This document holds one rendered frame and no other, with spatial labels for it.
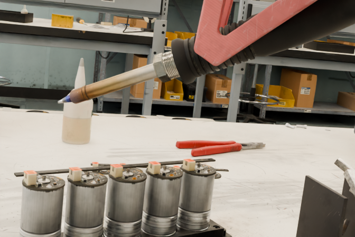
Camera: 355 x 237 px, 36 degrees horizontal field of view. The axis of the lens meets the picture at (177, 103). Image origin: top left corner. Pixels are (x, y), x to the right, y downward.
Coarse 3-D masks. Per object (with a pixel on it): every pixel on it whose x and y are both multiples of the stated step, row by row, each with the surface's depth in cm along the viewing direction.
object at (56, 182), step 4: (36, 176) 33; (48, 176) 34; (52, 176) 34; (56, 176) 34; (36, 180) 33; (52, 180) 33; (56, 180) 33; (60, 180) 33; (24, 184) 32; (36, 184) 32; (40, 184) 32; (44, 184) 32; (48, 184) 32; (52, 184) 32; (56, 184) 32; (60, 184) 32; (64, 184) 33; (32, 188) 31; (36, 188) 31; (40, 188) 31; (44, 188) 31; (48, 188) 31; (52, 188) 32; (56, 188) 32
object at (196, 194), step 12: (192, 180) 38; (204, 180) 38; (180, 192) 38; (192, 192) 38; (204, 192) 38; (180, 204) 38; (192, 204) 38; (204, 204) 38; (180, 216) 38; (192, 216) 38; (204, 216) 38; (192, 228) 38; (204, 228) 39
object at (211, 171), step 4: (196, 164) 40; (200, 164) 40; (204, 168) 39; (208, 168) 39; (212, 168) 39; (188, 172) 38; (192, 172) 38; (196, 172) 38; (200, 172) 38; (208, 172) 38; (212, 172) 38
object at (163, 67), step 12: (156, 60) 29; (168, 60) 28; (132, 72) 29; (144, 72) 29; (156, 72) 29; (168, 72) 29; (96, 84) 30; (108, 84) 30; (120, 84) 29; (132, 84) 29; (72, 96) 30; (84, 96) 30; (96, 96) 30
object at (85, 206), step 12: (72, 192) 33; (84, 192) 33; (96, 192) 33; (72, 204) 33; (84, 204) 33; (96, 204) 33; (72, 216) 33; (84, 216) 33; (96, 216) 34; (72, 228) 34; (84, 228) 33; (96, 228) 34
